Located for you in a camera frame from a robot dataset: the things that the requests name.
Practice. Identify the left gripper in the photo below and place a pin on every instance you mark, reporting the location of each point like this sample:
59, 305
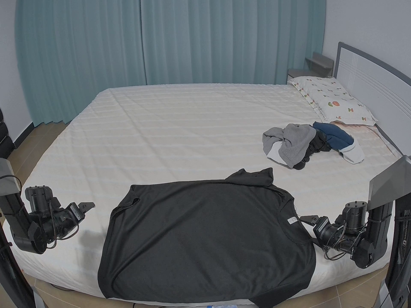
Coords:
69, 220

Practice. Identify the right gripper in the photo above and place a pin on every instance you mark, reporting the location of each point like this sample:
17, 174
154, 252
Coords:
329, 233

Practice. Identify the black T-shirt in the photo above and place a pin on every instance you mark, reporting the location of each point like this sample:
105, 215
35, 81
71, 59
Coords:
208, 236

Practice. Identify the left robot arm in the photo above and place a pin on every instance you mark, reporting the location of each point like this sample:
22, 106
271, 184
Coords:
22, 229

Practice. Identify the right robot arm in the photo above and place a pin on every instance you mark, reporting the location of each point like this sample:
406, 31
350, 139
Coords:
379, 223

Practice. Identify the bed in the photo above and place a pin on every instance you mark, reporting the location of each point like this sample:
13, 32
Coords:
160, 133

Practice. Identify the white garment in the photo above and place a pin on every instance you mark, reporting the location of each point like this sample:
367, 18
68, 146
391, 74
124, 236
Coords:
353, 154
276, 155

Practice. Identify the black crumpled garment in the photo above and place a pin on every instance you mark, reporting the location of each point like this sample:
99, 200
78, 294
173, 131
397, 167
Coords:
318, 144

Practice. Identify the grey knitted garment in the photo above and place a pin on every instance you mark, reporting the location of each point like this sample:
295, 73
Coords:
295, 140

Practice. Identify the dark blue garment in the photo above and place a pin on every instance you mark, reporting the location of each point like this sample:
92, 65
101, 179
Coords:
337, 138

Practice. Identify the white printed pillow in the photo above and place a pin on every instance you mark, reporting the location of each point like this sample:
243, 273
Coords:
334, 99

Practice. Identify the grey bedside table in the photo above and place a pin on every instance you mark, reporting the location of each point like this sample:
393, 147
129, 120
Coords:
321, 63

